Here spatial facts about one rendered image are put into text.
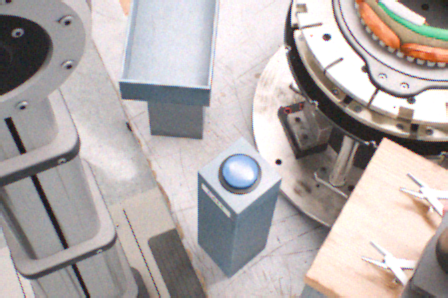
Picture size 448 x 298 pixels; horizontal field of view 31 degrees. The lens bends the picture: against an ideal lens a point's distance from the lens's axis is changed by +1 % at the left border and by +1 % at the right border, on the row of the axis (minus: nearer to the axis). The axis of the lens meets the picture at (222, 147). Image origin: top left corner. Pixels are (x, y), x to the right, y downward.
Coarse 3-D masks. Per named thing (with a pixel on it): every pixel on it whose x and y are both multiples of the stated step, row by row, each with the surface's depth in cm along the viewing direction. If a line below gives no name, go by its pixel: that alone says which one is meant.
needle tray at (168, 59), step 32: (160, 0) 102; (192, 0) 103; (128, 32) 95; (160, 32) 100; (192, 32) 100; (128, 64) 97; (160, 64) 98; (192, 64) 98; (128, 96) 96; (160, 96) 95; (192, 96) 94; (160, 128) 119; (192, 128) 118
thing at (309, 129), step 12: (312, 108) 114; (288, 120) 117; (300, 120) 117; (312, 120) 114; (324, 120) 113; (300, 132) 116; (312, 132) 116; (324, 132) 113; (300, 144) 115; (312, 144) 115
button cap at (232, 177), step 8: (232, 160) 91; (240, 160) 91; (248, 160) 91; (224, 168) 90; (232, 168) 90; (240, 168) 90; (248, 168) 90; (256, 168) 90; (224, 176) 90; (232, 176) 90; (240, 176) 90; (248, 176) 90; (256, 176) 90; (232, 184) 90; (240, 184) 89; (248, 184) 90
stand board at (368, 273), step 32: (384, 160) 89; (416, 160) 89; (352, 192) 87; (384, 192) 87; (352, 224) 86; (384, 224) 86; (416, 224) 86; (320, 256) 84; (352, 256) 84; (416, 256) 84; (320, 288) 84; (352, 288) 82; (384, 288) 83
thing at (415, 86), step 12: (336, 0) 94; (336, 12) 93; (348, 36) 92; (360, 48) 91; (372, 60) 90; (372, 72) 90; (384, 72) 90; (396, 72) 90; (372, 84) 90; (384, 84) 89; (396, 84) 89; (408, 84) 89; (420, 84) 89; (432, 84) 89; (444, 84) 89; (396, 96) 89; (408, 96) 89
